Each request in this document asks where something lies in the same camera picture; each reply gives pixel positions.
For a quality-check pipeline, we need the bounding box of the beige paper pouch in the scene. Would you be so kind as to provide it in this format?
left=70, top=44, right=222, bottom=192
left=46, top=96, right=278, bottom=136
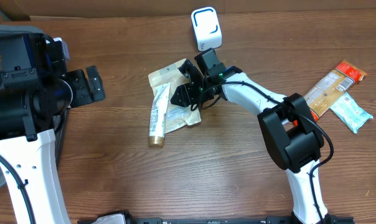
left=148, top=58, right=201, bottom=133

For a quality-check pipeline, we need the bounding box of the white cream tube gold cap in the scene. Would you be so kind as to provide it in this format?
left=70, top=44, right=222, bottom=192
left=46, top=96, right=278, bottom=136
left=148, top=83, right=171, bottom=147

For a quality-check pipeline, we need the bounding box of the orange spaghetti pack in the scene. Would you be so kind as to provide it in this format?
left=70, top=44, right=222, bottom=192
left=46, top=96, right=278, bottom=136
left=304, top=60, right=367, bottom=121

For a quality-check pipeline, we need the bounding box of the teal wet wipes pack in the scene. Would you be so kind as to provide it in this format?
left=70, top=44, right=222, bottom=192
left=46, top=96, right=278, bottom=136
left=330, top=92, right=374, bottom=134

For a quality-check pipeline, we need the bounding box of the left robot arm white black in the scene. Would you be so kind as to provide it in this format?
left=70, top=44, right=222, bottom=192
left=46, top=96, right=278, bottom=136
left=0, top=32, right=106, bottom=223

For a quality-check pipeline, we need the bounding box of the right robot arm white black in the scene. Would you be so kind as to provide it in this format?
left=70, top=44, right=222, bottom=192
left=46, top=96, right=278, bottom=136
left=171, top=48, right=333, bottom=223

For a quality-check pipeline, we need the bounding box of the white barcode scanner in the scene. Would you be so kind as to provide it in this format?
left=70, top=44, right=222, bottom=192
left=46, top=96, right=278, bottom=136
left=190, top=7, right=222, bottom=52

